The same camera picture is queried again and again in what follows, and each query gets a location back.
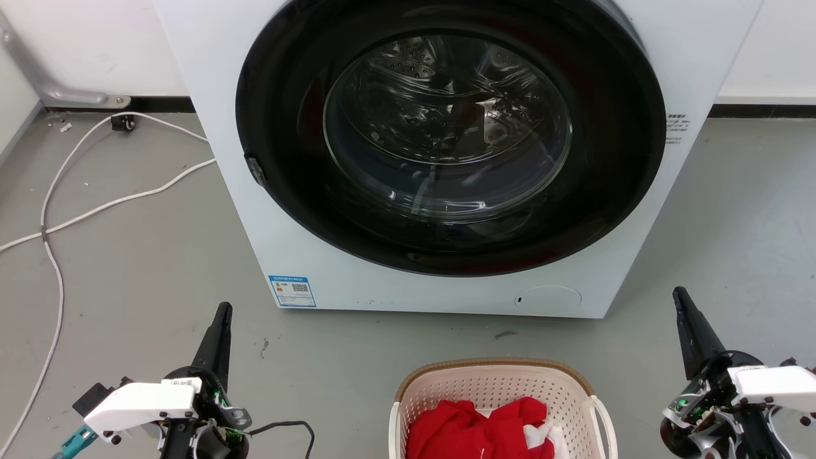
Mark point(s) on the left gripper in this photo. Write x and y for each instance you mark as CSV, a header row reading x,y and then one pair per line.
x,y
143,401

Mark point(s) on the red garment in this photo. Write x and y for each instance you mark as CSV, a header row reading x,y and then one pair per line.
x,y
465,430

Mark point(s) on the round black washer door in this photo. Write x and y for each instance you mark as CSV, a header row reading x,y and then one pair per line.
x,y
287,121

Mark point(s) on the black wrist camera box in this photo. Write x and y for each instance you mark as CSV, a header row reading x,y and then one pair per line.
x,y
95,394

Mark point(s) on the blue energy label sticker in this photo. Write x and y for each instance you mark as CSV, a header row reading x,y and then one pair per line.
x,y
292,291

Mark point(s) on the teal plug connector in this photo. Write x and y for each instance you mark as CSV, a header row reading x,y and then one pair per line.
x,y
75,441

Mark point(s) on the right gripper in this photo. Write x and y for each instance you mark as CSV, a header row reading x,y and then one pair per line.
x,y
765,386

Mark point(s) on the cream perforated laundry basket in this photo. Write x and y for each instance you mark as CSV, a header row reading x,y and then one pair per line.
x,y
497,381

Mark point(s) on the grey wall pipe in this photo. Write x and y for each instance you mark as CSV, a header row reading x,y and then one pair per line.
x,y
38,80

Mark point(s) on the white garment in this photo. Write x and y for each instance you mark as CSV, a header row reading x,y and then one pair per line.
x,y
553,440

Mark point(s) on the small printed text sticker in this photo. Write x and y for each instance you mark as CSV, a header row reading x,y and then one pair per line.
x,y
675,129

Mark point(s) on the white front-load washing machine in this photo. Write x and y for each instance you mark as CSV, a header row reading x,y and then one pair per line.
x,y
290,264

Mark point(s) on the small black floor fitting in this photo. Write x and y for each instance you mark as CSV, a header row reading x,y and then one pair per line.
x,y
122,123

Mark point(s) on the steel washer drum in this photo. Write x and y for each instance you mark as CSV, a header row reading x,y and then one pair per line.
x,y
446,121

